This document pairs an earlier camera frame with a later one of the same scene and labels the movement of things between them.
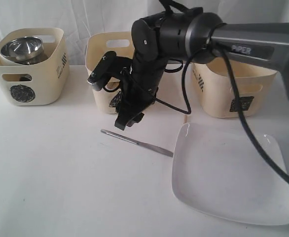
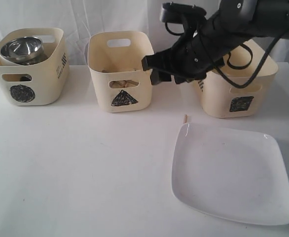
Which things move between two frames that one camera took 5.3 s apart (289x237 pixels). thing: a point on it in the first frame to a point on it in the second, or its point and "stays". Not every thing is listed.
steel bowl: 22,49 stays
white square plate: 223,170 stays
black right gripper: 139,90 to 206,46
